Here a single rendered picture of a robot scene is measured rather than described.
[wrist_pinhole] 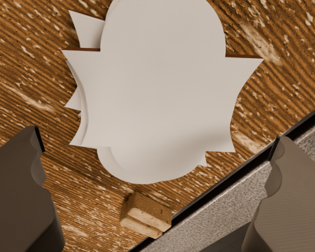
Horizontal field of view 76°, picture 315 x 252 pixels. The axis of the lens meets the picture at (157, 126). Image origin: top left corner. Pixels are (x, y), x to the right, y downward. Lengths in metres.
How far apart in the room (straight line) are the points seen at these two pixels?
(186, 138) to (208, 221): 0.22
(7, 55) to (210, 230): 0.35
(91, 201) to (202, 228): 0.18
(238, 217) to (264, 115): 0.19
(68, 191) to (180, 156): 0.17
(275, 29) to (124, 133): 0.14
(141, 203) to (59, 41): 0.19
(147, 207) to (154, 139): 0.12
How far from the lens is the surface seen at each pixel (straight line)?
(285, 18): 0.20
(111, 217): 0.32
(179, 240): 0.40
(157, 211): 0.27
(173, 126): 0.15
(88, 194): 0.29
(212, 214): 0.35
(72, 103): 0.18
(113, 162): 0.19
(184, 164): 0.17
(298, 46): 0.21
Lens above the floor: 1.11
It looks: 59 degrees down
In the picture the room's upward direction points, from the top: 178 degrees counter-clockwise
